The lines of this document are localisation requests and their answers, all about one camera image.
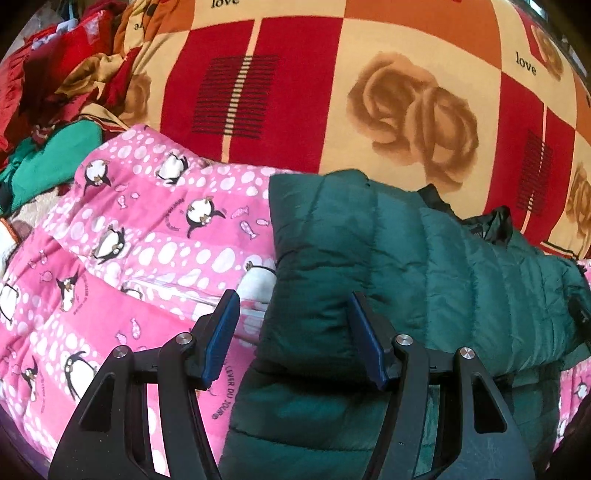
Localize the red orange rose print blanket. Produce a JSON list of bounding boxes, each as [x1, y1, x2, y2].
[[111, 0, 591, 259]]

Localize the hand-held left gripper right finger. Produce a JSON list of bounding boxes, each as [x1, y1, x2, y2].
[[348, 291, 536, 480]]

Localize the pink penguin print blanket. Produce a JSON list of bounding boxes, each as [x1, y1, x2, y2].
[[0, 124, 591, 480]]

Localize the dark green puffer jacket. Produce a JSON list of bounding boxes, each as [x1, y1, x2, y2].
[[219, 169, 591, 480]]

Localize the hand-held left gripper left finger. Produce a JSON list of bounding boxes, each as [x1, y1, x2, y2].
[[48, 290, 241, 480]]

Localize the pile of red clothes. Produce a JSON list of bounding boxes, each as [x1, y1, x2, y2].
[[0, 0, 139, 158]]

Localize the white cloth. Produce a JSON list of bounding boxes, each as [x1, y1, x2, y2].
[[0, 219, 19, 264]]

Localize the green knit garment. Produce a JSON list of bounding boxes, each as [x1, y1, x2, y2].
[[0, 121, 105, 215]]

